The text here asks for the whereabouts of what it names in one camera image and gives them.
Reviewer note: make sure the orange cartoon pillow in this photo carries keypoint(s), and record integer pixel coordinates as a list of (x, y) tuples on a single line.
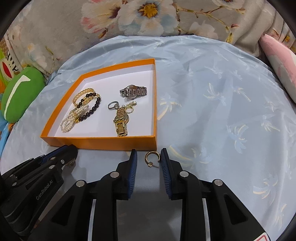
[(8, 72)]

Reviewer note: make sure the orange jewelry box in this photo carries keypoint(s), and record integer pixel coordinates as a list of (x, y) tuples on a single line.
[(97, 132)]

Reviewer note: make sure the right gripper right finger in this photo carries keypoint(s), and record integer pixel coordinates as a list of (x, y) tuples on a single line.
[(179, 182)]

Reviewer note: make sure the gold hoop earring with post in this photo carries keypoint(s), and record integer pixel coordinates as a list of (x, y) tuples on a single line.
[(152, 159)]

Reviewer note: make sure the gold double hoop earring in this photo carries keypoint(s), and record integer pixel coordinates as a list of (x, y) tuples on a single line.
[(129, 108)]

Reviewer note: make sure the grey floral blanket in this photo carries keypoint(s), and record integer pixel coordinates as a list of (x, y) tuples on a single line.
[(47, 33)]

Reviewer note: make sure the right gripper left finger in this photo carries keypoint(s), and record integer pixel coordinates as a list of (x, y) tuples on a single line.
[(119, 184)]

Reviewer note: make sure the pink white plush pillow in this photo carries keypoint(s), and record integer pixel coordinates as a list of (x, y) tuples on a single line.
[(282, 61)]

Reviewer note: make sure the gold wristwatch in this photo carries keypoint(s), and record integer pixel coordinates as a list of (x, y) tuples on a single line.
[(121, 120)]

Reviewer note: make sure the light blue palm sheet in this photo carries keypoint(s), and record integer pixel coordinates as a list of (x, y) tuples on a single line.
[(222, 113)]

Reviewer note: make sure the green plush pillow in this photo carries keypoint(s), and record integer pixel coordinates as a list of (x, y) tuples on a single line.
[(20, 93)]

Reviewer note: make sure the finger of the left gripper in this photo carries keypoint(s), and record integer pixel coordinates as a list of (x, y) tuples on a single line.
[(51, 164), (56, 156)]

